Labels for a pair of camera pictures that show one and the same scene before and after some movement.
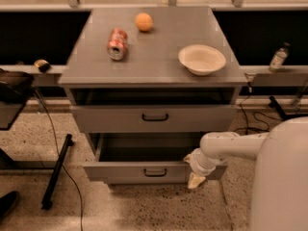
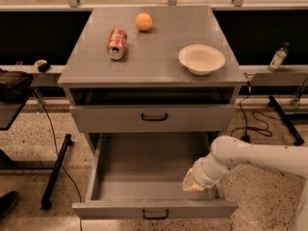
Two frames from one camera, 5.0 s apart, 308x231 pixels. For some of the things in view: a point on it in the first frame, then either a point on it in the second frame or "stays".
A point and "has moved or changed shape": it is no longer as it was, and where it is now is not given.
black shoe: [8, 202] stays
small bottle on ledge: [277, 61] stays
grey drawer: [147, 158] has moved or changed shape
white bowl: [201, 60] stays
